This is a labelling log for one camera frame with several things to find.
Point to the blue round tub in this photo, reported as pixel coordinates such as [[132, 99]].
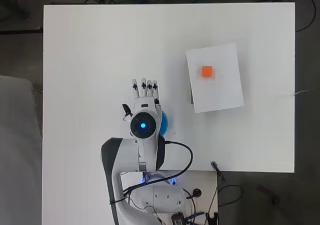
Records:
[[164, 123]]

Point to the white flat box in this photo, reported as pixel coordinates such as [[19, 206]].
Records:
[[215, 77]]

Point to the black stand rod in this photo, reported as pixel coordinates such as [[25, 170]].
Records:
[[217, 170]]

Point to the orange cube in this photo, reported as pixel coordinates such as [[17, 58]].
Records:
[[207, 71]]

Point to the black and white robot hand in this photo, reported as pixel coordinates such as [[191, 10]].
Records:
[[145, 98]]

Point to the white seven-joint robot arm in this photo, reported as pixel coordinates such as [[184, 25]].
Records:
[[146, 151]]

